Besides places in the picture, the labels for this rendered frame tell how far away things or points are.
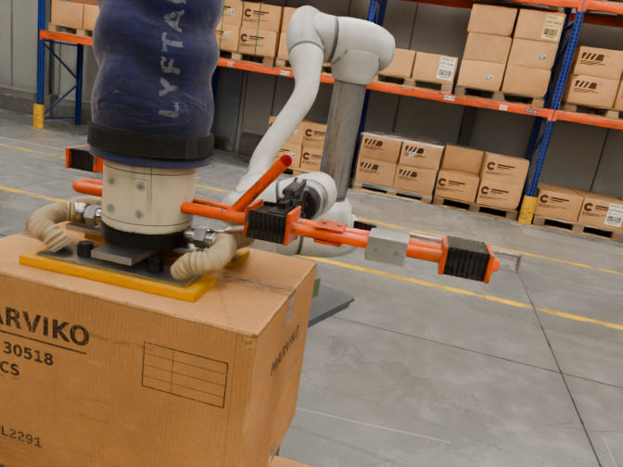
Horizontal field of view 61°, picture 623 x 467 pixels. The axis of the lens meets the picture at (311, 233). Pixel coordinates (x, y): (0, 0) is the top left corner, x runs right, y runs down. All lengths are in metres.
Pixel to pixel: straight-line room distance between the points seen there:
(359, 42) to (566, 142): 8.07
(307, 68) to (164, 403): 0.95
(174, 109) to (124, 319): 0.36
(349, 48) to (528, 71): 6.59
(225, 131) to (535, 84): 5.28
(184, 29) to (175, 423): 0.66
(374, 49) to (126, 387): 1.14
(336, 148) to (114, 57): 0.88
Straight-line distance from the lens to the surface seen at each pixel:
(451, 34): 9.40
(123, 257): 0.98
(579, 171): 9.64
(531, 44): 8.15
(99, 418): 1.05
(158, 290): 0.95
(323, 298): 1.86
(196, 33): 0.97
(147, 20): 0.95
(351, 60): 1.63
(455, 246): 0.93
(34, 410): 1.13
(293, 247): 1.73
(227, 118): 10.06
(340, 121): 1.67
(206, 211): 1.00
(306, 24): 1.62
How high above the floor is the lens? 1.46
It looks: 16 degrees down
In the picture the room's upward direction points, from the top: 9 degrees clockwise
